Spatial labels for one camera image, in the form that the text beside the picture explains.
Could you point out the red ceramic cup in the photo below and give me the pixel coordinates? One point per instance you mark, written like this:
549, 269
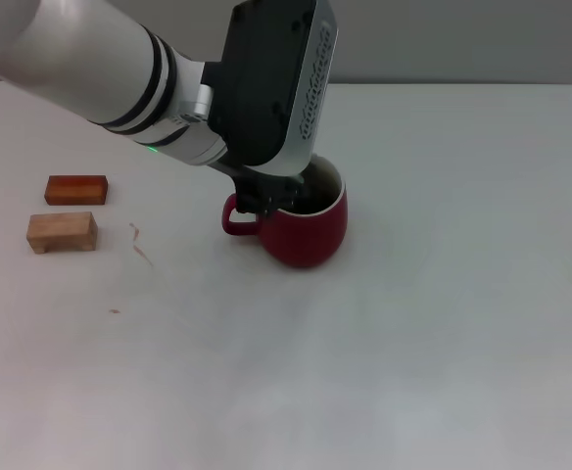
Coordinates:
305, 240

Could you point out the dark reddish wooden block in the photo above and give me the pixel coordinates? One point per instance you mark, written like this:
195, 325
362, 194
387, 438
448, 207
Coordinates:
75, 190

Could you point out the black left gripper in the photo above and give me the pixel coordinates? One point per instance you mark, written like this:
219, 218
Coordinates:
261, 83

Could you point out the light wooden block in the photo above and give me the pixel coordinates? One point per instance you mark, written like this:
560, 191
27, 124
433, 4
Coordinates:
61, 230

